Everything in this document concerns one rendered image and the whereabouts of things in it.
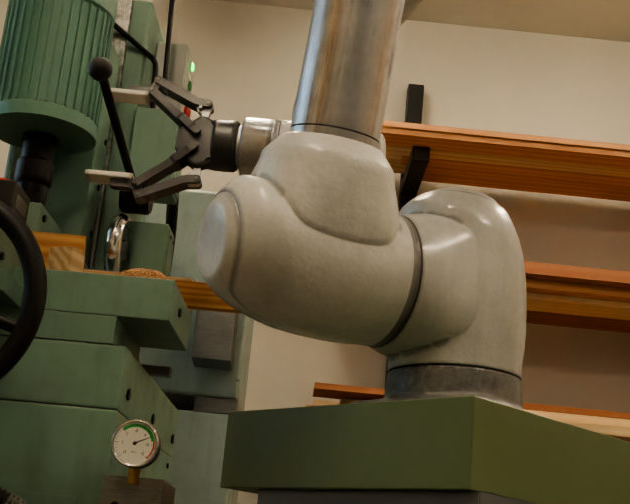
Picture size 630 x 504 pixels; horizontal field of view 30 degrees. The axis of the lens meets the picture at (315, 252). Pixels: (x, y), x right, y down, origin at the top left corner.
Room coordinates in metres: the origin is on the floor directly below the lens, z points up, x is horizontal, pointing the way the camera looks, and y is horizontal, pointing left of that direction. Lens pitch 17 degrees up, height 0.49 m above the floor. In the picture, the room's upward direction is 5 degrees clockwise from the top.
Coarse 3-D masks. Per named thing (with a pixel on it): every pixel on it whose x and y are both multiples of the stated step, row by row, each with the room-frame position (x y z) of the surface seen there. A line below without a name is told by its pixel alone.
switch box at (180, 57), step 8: (160, 48) 2.02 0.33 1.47; (176, 48) 2.02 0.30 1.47; (184, 48) 2.02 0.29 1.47; (160, 56) 2.02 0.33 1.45; (176, 56) 2.02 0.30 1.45; (184, 56) 2.02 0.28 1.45; (160, 64) 2.02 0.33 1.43; (176, 64) 2.02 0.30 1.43; (184, 64) 2.02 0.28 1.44; (160, 72) 2.02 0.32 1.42; (176, 72) 2.02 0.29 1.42; (184, 72) 2.02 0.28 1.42; (192, 72) 2.10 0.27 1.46; (168, 80) 2.02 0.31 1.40; (176, 80) 2.02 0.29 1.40; (184, 80) 2.03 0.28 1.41; (192, 80) 2.11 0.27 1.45; (184, 88) 2.03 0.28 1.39; (168, 96) 2.02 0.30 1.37; (176, 104) 2.02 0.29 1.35
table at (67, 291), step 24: (0, 288) 1.50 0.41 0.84; (48, 288) 1.59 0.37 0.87; (72, 288) 1.59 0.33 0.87; (96, 288) 1.59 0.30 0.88; (120, 288) 1.59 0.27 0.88; (144, 288) 1.58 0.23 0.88; (168, 288) 1.58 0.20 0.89; (72, 312) 1.59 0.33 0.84; (96, 312) 1.59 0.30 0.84; (120, 312) 1.59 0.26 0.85; (144, 312) 1.58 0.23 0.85; (168, 312) 1.58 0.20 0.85; (144, 336) 1.71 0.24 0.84; (168, 336) 1.69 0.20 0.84
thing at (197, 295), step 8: (88, 272) 1.74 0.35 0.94; (176, 280) 1.74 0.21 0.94; (184, 288) 1.74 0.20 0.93; (192, 288) 1.74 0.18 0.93; (200, 288) 1.74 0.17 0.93; (208, 288) 1.74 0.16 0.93; (184, 296) 1.74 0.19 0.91; (192, 296) 1.74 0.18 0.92; (200, 296) 1.74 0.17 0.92; (208, 296) 1.74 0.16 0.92; (216, 296) 1.74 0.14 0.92; (192, 304) 1.74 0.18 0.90; (200, 304) 1.74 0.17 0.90; (208, 304) 1.74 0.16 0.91; (216, 304) 1.74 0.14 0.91; (224, 304) 1.74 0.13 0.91; (232, 312) 1.75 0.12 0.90
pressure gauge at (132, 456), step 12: (132, 420) 1.52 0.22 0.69; (120, 432) 1.52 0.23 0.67; (132, 432) 1.52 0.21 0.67; (144, 432) 1.52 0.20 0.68; (156, 432) 1.52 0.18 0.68; (120, 444) 1.52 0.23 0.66; (132, 444) 1.52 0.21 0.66; (144, 444) 1.52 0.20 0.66; (156, 444) 1.52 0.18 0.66; (120, 456) 1.52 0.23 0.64; (132, 456) 1.52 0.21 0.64; (144, 456) 1.52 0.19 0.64; (156, 456) 1.54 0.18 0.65; (132, 468) 1.54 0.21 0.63; (132, 480) 1.54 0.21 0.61
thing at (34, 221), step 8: (32, 208) 1.71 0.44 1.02; (40, 208) 1.71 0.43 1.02; (32, 216) 1.71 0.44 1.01; (40, 216) 1.71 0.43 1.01; (48, 216) 1.75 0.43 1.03; (32, 224) 1.71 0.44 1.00; (40, 224) 1.72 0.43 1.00; (48, 224) 1.76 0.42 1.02; (56, 224) 1.81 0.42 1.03; (48, 232) 1.77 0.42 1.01; (56, 232) 1.81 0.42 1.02
